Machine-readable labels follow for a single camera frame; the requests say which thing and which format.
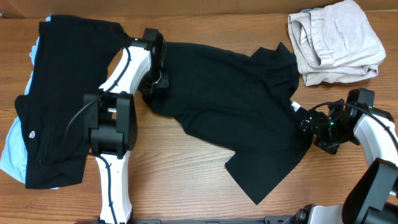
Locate black t-shirt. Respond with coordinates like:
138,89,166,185
144,42,313,203

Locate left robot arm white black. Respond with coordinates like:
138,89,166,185
83,28,169,223

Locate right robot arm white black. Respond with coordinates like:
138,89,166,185
285,88,397,224

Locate black polo shirt with logo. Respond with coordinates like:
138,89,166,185
15,15,124,189

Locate folded beige pants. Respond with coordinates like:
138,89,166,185
288,1,386,86

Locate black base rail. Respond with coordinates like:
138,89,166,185
74,215,299,224

